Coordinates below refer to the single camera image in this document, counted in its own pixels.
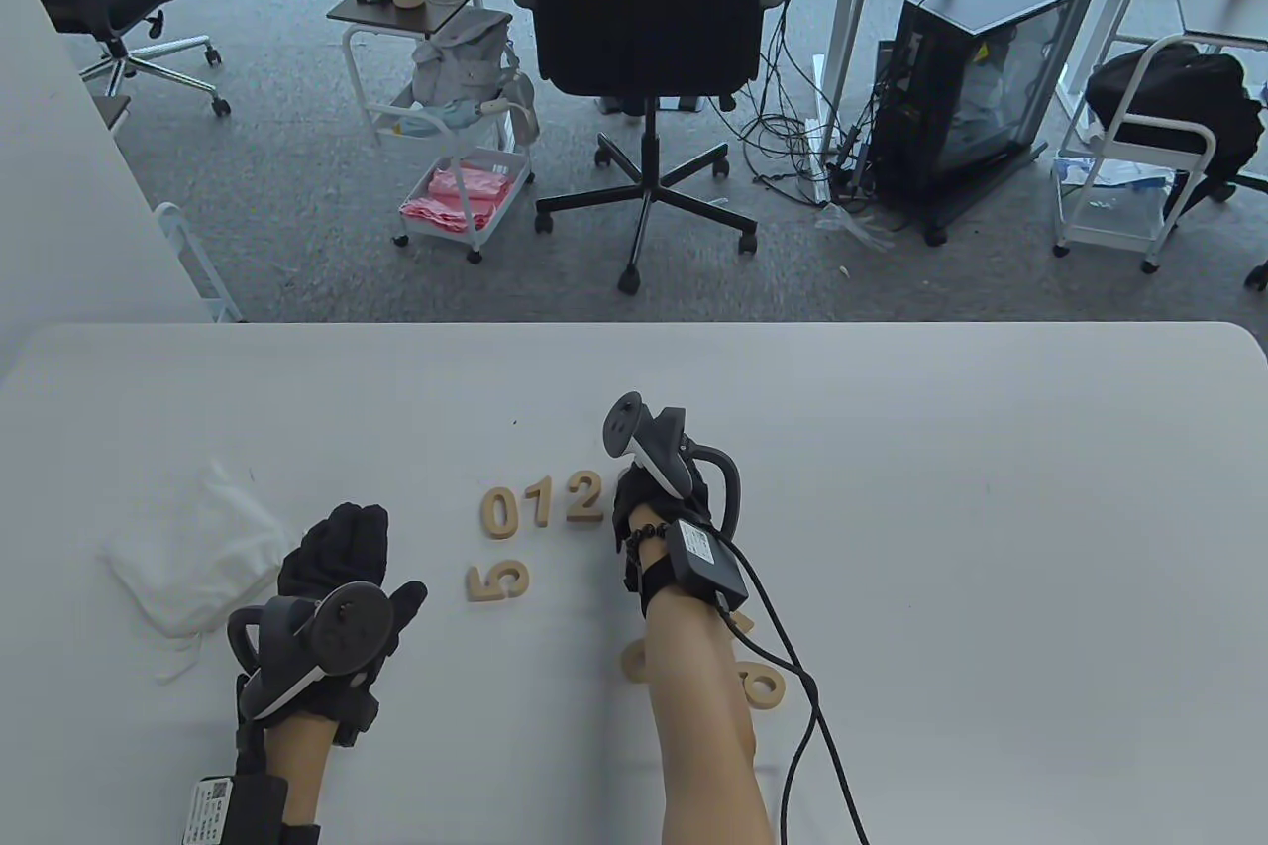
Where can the oval wooden number block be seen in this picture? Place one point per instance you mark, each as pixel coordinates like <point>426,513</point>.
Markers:
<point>488,516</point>

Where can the grey backpack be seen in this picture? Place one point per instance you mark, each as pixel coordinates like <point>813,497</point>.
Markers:
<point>461,57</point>

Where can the person's left forearm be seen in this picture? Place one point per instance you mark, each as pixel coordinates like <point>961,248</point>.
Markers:
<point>297,766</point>

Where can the person's right forearm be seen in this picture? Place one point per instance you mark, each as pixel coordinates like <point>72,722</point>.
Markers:
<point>703,736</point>

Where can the person's right hand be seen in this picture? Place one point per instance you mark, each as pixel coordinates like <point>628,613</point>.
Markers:
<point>639,493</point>

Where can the clear plastic bag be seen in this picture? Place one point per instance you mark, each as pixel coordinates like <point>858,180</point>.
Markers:
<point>852,226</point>

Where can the straight wooden number block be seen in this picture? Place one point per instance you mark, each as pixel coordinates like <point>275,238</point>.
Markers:
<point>543,508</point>

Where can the grey handheld controller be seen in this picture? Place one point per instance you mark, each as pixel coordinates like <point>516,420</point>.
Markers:
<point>352,625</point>
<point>626,419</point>

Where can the white cart with dark top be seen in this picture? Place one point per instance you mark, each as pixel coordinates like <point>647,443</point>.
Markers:
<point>451,8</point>

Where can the white metal rack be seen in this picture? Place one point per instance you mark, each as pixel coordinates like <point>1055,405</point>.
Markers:
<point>173,221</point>

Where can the hooked wooden number block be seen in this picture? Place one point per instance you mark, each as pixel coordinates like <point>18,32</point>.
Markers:
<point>475,584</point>

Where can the pink packets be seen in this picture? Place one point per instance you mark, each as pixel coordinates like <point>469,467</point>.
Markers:
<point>456,196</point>

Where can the black computer tower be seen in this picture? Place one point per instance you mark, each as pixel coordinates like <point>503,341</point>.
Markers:
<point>991,3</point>

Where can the curved wooden number block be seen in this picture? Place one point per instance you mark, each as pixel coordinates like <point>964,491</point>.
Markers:
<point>584,519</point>

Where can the person's left hand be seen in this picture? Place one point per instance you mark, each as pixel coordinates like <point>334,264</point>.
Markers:
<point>342,543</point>

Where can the bent wooden number block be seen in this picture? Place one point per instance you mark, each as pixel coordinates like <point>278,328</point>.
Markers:
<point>741,625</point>

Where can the black wrist sensor box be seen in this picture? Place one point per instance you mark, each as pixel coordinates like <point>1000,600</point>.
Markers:
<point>703,563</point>
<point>253,805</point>

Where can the looped wooden number block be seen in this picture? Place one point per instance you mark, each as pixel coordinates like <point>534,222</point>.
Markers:
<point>630,662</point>
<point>781,688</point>

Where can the white rolling cart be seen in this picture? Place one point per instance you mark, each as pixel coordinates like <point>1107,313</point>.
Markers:
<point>1105,236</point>

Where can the black backpack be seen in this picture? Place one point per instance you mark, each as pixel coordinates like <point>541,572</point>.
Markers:
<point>1179,87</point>

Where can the light blue pouch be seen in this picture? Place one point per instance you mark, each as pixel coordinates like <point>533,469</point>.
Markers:
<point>436,120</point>

